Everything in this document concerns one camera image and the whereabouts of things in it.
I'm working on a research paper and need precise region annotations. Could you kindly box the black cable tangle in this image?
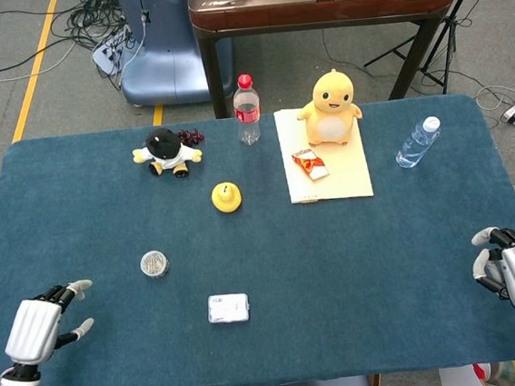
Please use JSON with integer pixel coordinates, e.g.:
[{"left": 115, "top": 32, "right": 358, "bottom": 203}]
[{"left": 63, "top": 0, "right": 134, "bottom": 51}]

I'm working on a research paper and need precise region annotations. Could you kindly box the black tripod stand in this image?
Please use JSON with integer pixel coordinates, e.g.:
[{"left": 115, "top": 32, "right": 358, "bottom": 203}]
[{"left": 357, "top": 0, "right": 504, "bottom": 102}]

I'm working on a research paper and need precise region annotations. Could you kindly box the brown mahjong table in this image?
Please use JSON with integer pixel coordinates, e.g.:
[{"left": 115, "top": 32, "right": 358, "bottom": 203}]
[{"left": 187, "top": 0, "right": 472, "bottom": 121}]

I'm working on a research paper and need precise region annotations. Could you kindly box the cream paper notepad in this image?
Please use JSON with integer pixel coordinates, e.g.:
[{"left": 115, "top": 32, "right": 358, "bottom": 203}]
[{"left": 272, "top": 102, "right": 375, "bottom": 207}]

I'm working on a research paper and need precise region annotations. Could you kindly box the white power strip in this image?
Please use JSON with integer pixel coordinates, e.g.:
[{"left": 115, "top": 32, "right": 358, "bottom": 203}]
[{"left": 89, "top": 29, "right": 137, "bottom": 77}]

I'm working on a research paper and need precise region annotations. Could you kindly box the yellow pear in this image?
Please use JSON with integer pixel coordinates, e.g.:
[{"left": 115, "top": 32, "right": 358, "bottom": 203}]
[{"left": 209, "top": 180, "right": 243, "bottom": 215}]

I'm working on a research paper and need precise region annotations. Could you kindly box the clear plastic paper clip tub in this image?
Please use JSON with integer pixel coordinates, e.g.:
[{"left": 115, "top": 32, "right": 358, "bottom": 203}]
[{"left": 138, "top": 248, "right": 173, "bottom": 281}]

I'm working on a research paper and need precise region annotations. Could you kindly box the dark red grape bunch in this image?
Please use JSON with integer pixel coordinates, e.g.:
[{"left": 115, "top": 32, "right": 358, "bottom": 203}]
[{"left": 176, "top": 127, "right": 206, "bottom": 148}]

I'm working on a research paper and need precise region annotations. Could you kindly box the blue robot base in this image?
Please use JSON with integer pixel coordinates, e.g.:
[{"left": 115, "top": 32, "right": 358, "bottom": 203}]
[{"left": 112, "top": 0, "right": 238, "bottom": 110}]

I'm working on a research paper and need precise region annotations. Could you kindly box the clear plastic rectangular box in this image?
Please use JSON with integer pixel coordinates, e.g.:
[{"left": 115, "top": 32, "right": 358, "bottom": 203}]
[{"left": 205, "top": 292, "right": 252, "bottom": 326}]

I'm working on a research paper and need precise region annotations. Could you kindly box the yellow plush chick toy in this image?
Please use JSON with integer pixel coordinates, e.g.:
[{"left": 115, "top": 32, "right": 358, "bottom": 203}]
[{"left": 292, "top": 66, "right": 367, "bottom": 150}]

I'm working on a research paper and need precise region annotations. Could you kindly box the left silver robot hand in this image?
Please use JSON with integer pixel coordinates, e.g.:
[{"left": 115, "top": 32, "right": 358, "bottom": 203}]
[{"left": 0, "top": 277, "right": 101, "bottom": 369}]

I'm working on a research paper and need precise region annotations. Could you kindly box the orange snack packet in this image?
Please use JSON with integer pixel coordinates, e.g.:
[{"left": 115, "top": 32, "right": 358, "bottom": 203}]
[{"left": 291, "top": 146, "right": 331, "bottom": 183}]

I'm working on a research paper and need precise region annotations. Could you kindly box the empty red-cap cola bottle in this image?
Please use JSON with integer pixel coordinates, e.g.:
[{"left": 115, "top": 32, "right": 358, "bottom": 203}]
[{"left": 230, "top": 72, "right": 264, "bottom": 147}]

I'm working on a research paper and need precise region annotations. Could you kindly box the black plush toy white shirt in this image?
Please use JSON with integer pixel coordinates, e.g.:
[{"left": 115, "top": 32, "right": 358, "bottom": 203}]
[{"left": 129, "top": 124, "right": 205, "bottom": 183}]

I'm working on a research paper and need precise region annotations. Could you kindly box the white floor cable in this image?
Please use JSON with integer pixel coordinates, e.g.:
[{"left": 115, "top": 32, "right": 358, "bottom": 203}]
[{"left": 472, "top": 83, "right": 515, "bottom": 114}]

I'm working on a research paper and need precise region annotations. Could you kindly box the clear white-cap water bottle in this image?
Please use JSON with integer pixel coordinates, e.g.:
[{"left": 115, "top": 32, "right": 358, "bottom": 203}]
[{"left": 391, "top": 115, "right": 445, "bottom": 171}]

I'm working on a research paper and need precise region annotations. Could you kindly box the black floor cable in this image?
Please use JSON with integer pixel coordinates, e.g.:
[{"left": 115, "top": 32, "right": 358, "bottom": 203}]
[{"left": 0, "top": 8, "right": 92, "bottom": 78}]

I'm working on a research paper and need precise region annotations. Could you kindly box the blue table cloth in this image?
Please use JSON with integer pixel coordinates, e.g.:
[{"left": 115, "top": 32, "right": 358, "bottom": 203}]
[{"left": 0, "top": 88, "right": 515, "bottom": 386}]

